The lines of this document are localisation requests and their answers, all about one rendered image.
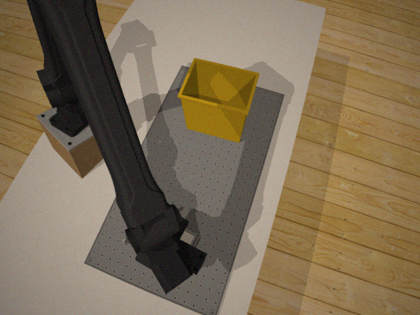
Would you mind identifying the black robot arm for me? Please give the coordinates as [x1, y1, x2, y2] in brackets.
[27, 0, 207, 294]

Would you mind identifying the yellow open-top bin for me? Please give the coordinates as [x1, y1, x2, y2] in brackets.
[178, 58, 260, 143]

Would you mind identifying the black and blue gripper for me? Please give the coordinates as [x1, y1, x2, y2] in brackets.
[135, 218, 189, 269]

